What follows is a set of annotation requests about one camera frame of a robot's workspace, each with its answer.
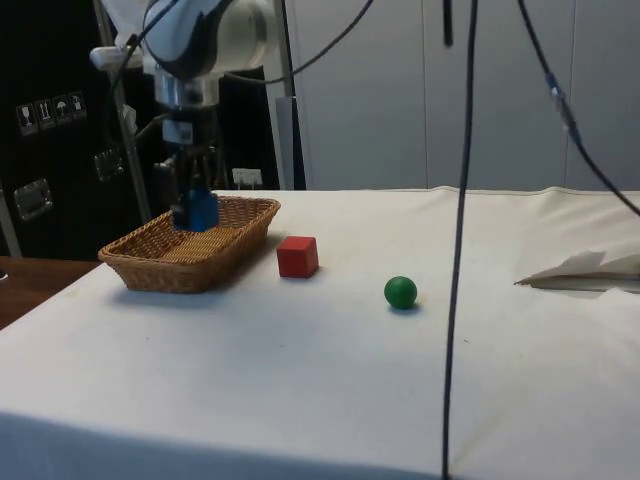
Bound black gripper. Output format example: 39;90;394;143
161;106;220;230

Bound blue block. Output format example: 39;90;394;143
174;187;220;233

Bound wicker basket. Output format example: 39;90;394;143
97;195;282;295

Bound red cube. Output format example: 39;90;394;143
276;235;320;279

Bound black cabinet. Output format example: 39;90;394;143
0;0;296;262

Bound pale lockers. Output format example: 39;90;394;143
279;0;640;194

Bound green ball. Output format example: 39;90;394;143
383;275;419;311

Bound black cable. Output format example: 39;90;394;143
439;0;480;480
219;0;376;86
441;0;456;48
516;0;640;217

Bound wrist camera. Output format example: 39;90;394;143
89;44;147;70

